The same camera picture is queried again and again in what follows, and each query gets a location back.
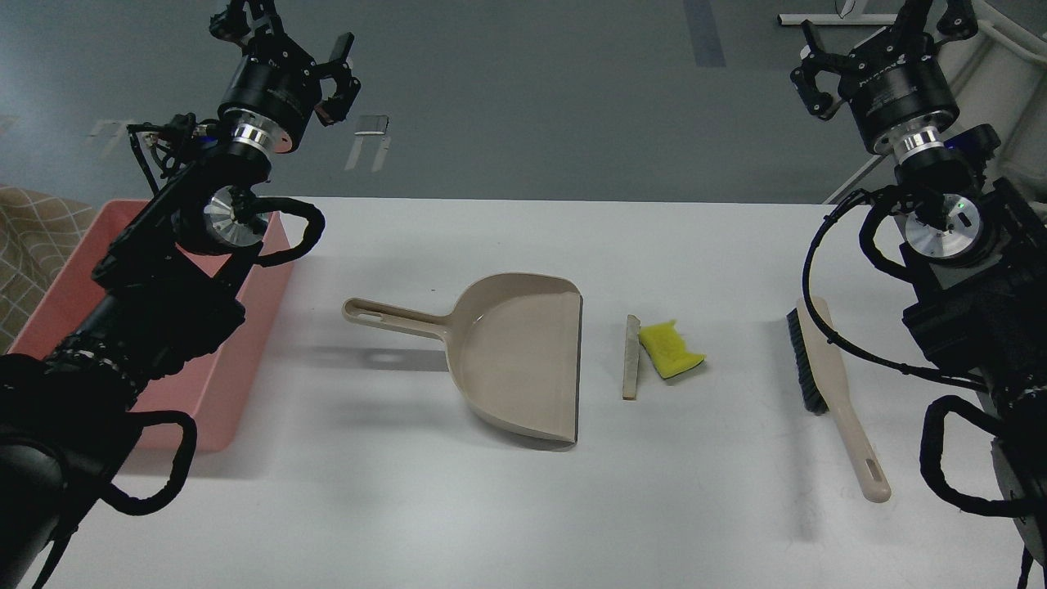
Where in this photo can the yellow green sponge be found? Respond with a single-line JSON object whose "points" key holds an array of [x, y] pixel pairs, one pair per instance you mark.
{"points": [[668, 350]]}

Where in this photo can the beige patterned cloth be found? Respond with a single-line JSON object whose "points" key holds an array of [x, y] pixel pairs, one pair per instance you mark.
{"points": [[39, 232]]}

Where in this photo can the beige plastic dustpan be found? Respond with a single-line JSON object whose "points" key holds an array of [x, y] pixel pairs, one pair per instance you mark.
{"points": [[513, 347]]}

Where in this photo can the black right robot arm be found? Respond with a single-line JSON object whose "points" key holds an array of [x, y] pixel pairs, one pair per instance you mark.
{"points": [[973, 252]]}

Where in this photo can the white floor stand base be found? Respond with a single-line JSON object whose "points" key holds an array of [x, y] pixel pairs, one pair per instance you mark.
{"points": [[845, 13]]}

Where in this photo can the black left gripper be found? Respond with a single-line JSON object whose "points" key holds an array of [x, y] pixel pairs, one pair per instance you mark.
{"points": [[278, 87]]}

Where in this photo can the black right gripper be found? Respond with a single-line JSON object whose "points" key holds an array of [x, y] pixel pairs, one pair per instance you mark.
{"points": [[889, 82]]}

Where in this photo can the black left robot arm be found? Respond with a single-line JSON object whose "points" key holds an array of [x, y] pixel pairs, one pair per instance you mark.
{"points": [[171, 279]]}

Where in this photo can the beige hand brush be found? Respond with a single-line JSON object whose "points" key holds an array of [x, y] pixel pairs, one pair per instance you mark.
{"points": [[824, 387]]}

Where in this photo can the pink plastic bin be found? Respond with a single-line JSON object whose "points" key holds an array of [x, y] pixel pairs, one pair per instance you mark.
{"points": [[228, 343]]}

